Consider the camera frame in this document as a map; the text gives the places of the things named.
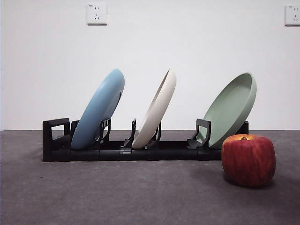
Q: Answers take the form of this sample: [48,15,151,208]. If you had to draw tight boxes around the blue plate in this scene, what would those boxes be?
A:
[70,68,125,150]

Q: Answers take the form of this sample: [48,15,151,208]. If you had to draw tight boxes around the red apple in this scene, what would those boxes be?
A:
[221,134,277,188]

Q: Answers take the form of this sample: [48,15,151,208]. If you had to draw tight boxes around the beige plate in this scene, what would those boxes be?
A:
[131,69,177,150]

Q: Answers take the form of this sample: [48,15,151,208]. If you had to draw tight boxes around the black plate rack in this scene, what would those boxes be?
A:
[42,118,249,163]

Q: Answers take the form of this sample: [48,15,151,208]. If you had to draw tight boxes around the green plate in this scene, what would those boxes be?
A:
[202,72,258,150]

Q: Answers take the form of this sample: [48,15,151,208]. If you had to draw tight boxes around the white wall socket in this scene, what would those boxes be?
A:
[285,4,300,26]
[87,3,108,26]

